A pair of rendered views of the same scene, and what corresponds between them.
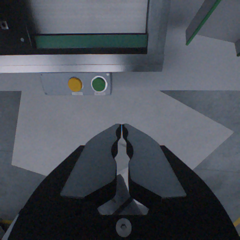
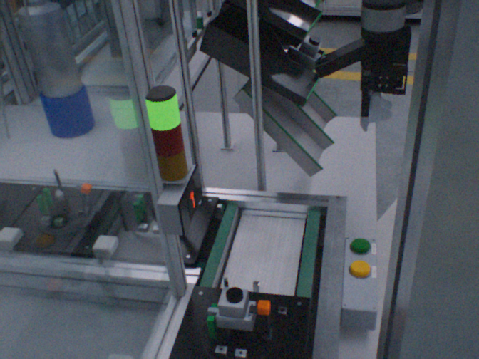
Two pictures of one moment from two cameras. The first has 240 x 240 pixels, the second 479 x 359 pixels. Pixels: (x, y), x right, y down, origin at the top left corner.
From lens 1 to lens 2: 1.04 m
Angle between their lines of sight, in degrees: 65
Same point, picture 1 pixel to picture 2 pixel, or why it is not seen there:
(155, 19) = (296, 201)
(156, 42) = (316, 201)
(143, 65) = (338, 209)
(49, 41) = (303, 290)
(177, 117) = not seen: hidden behind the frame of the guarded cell
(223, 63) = (342, 172)
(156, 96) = (387, 224)
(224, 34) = (316, 154)
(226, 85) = (369, 165)
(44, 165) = not seen: outside the picture
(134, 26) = (297, 227)
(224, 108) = not seen: hidden behind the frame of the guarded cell
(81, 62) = (331, 263)
